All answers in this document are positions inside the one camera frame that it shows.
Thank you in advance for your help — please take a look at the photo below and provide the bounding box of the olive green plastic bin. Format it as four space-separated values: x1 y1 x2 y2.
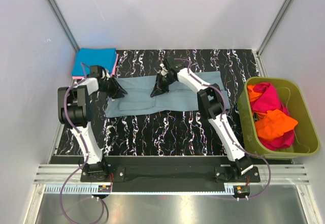
237 77 319 160

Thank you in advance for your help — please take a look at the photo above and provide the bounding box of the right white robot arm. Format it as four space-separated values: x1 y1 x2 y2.
150 57 253 182

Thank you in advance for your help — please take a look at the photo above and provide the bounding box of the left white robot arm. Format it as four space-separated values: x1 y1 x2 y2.
57 65 127 182

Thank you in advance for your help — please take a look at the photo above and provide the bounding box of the folded blue t shirt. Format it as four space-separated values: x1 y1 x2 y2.
72 48 118 79

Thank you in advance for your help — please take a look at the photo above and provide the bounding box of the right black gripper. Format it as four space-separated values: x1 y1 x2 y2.
150 73 176 98

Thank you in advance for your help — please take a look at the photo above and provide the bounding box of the black marble pattern mat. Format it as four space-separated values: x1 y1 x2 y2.
52 48 262 156

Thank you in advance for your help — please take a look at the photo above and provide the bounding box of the purple cable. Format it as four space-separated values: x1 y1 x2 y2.
175 57 272 200
59 61 109 222

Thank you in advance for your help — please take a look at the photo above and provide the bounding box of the orange t shirt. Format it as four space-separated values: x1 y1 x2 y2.
247 84 298 141

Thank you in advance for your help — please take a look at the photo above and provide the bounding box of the aluminium frame post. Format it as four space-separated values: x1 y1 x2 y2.
46 0 80 52
256 0 294 57

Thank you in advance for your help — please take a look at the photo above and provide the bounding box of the magenta t shirt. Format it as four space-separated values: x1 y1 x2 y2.
250 82 297 151

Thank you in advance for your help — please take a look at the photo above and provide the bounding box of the right aluminium frame post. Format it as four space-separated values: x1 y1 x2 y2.
256 0 294 57

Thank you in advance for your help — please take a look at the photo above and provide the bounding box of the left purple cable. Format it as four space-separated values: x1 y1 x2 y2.
59 61 109 222

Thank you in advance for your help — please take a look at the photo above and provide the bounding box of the grey blue t shirt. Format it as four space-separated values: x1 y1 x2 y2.
104 71 232 118

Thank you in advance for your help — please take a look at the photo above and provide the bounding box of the left aluminium frame post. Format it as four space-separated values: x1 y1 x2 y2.
46 0 80 52

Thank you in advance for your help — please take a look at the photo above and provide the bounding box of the aluminium front rail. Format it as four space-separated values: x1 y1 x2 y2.
34 165 309 195

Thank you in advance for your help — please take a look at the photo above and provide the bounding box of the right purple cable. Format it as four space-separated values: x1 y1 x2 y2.
175 57 272 200

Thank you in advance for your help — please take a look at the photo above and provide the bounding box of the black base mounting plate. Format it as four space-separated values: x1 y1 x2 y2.
81 156 261 184

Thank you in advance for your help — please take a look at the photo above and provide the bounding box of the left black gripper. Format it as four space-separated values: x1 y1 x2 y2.
100 76 127 99

